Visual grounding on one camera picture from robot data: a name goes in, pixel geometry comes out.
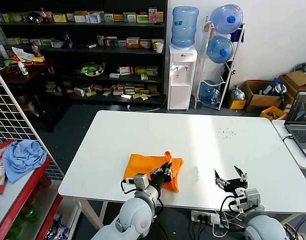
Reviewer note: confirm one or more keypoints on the red white striped package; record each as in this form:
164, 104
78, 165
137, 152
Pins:
6, 145

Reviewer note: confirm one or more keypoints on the small orange box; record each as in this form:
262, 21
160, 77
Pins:
236, 104

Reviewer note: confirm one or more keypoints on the white yellow paper pile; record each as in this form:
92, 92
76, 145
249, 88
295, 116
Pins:
24, 55

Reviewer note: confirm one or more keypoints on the open cardboard box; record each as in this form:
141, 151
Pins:
264, 101

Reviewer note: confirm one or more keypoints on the yellow white medicine box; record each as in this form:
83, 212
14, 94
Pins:
60, 18

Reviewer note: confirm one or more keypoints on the white cylinder roll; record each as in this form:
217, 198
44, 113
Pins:
2, 52

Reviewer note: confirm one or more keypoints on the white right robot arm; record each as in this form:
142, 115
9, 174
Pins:
263, 227

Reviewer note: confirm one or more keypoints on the blue white snack package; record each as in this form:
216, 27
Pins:
56, 228

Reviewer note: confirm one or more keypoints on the clear plastic bag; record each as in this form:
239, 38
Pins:
237, 93

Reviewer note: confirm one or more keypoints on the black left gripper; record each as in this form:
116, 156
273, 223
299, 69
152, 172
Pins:
161, 178

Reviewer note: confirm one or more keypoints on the grey open laptop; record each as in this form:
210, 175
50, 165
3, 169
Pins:
301, 135

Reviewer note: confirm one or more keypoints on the small white flat box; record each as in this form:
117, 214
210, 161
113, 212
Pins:
114, 75

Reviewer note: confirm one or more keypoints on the blue white bag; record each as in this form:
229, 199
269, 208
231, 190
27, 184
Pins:
273, 87

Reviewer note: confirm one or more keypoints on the labelled blue water jug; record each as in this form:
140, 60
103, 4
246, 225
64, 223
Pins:
184, 27

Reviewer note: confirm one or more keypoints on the green plastic bottle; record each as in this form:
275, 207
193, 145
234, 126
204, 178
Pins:
30, 213

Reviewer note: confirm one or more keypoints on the white metal jug rack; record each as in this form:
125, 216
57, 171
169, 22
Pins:
229, 80

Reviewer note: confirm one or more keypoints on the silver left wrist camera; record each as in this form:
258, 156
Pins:
140, 181

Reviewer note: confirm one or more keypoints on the white grey medicine box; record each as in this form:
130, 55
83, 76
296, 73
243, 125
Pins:
122, 43

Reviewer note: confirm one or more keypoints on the red white flat box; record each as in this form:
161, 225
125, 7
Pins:
126, 70

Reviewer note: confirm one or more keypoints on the white pink flat box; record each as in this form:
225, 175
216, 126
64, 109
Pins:
126, 96

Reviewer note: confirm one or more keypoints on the purple pink bottle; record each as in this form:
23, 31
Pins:
36, 48

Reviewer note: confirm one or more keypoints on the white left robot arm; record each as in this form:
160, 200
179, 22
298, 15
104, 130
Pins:
135, 215

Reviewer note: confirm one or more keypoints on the red white shelf cart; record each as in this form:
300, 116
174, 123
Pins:
15, 195

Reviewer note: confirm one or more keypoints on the dark shiny glass ball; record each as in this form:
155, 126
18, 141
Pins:
35, 17

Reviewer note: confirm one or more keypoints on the yellow green medicine box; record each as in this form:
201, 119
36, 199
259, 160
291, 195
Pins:
138, 96
140, 70

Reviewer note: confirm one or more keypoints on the tall pink colourful box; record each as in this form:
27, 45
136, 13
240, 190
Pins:
153, 15

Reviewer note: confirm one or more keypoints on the orange t-shirt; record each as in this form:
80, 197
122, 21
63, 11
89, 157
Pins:
143, 165

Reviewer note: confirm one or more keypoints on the cola bottle red label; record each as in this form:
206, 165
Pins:
44, 16

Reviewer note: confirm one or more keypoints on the blue plastic bottle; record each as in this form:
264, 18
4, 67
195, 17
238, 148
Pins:
67, 41

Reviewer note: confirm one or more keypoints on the large white table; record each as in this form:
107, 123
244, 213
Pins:
268, 155

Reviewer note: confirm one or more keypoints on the yellow plastic bin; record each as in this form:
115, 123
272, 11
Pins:
273, 113

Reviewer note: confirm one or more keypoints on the blue capped water jug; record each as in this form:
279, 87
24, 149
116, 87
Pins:
224, 20
219, 50

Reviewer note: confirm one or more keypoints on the blue white medicine box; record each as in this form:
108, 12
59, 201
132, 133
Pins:
93, 18

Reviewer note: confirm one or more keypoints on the white water dispenser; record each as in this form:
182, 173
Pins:
179, 95

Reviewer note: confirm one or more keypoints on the white power strip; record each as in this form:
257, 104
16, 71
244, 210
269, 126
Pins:
200, 216

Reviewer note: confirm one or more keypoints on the pink white medicine box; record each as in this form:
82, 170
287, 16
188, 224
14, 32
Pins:
100, 40

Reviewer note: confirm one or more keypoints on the white bottle red label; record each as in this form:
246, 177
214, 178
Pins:
23, 68

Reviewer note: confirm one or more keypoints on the dark wooden table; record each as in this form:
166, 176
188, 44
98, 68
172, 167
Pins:
35, 72

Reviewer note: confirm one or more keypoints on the small white side table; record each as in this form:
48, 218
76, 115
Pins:
280, 130

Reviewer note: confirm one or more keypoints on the teal patterned cloth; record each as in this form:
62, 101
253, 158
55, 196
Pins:
304, 67

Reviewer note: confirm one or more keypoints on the bowl with green packets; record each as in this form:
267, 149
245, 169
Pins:
90, 69

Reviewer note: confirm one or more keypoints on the closed cardboard box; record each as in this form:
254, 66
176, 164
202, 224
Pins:
299, 78

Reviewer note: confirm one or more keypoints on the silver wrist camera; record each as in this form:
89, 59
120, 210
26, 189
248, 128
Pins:
253, 197
140, 181

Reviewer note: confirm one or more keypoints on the black shelf unit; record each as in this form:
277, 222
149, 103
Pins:
105, 58

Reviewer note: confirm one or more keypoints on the small yellow green box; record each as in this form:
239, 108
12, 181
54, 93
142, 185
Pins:
144, 76

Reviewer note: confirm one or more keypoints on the crumpled light blue cloth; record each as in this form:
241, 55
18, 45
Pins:
24, 157

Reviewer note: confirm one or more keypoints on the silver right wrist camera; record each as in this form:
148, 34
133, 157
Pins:
253, 197

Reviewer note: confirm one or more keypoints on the cream red medicine box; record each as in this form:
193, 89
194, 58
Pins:
145, 44

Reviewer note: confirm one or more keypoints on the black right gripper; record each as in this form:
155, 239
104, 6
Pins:
234, 185

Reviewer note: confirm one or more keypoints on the orange white medicine box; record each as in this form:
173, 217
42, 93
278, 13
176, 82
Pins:
153, 45
133, 42

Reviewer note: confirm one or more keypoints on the white paper cup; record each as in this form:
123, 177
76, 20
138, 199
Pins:
159, 47

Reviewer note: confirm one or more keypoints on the beige hanging tag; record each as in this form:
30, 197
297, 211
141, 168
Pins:
209, 28

